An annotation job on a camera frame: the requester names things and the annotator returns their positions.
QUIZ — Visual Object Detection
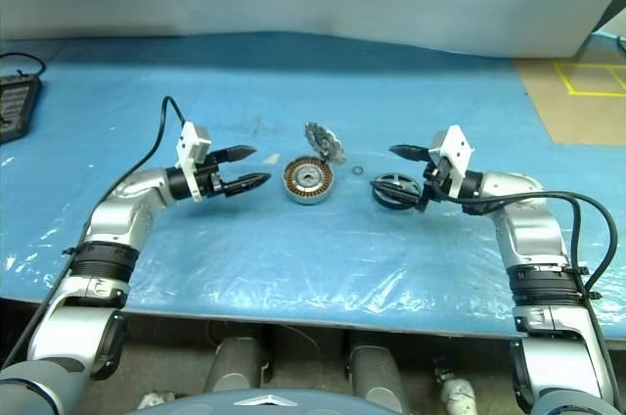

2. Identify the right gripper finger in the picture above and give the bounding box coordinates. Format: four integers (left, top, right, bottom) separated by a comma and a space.
369, 179, 426, 208
388, 143, 432, 162

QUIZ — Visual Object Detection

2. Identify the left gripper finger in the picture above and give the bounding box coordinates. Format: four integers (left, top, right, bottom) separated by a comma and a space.
225, 144, 258, 164
222, 172, 273, 198

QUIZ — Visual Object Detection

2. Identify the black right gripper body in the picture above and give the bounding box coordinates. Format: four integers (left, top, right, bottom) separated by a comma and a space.
419, 154, 455, 213

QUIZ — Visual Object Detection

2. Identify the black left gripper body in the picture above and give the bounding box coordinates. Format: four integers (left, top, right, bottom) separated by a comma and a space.
194, 148, 233, 200

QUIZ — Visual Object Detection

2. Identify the silver finned rotor disc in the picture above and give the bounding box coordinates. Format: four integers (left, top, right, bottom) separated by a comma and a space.
303, 121, 347, 166

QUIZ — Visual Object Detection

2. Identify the black spoked motor rotor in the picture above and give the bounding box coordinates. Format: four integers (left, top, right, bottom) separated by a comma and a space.
370, 171, 423, 211

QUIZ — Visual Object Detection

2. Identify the silver motor stator housing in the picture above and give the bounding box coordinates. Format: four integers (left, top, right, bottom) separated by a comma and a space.
282, 155, 337, 208

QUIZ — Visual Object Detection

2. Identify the blue plastic table sheet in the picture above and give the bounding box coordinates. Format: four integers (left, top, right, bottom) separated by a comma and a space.
0, 31, 626, 341

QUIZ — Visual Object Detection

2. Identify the black power adapter box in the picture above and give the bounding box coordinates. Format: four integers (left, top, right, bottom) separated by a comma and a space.
0, 72, 43, 145

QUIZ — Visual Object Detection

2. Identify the white plastic fitting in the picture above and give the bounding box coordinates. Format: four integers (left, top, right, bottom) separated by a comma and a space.
436, 370, 478, 415
136, 391, 177, 411

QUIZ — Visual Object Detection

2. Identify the grey-blue robot torso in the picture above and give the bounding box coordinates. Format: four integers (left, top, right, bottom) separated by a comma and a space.
125, 388, 408, 415

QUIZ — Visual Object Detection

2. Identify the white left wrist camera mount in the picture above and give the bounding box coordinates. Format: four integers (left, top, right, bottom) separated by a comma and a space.
174, 121, 213, 204

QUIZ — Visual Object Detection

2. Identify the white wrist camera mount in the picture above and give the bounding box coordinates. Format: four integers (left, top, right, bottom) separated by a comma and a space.
428, 124, 476, 199
174, 121, 213, 204

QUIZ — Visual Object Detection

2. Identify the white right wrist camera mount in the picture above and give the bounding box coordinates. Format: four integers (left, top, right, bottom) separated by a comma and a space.
428, 124, 476, 199

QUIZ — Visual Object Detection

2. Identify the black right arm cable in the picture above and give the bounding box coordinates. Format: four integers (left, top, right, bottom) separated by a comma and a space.
459, 189, 620, 387

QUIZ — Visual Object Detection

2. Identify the thin black adapter cable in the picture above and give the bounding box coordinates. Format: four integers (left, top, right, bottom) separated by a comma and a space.
0, 51, 48, 81

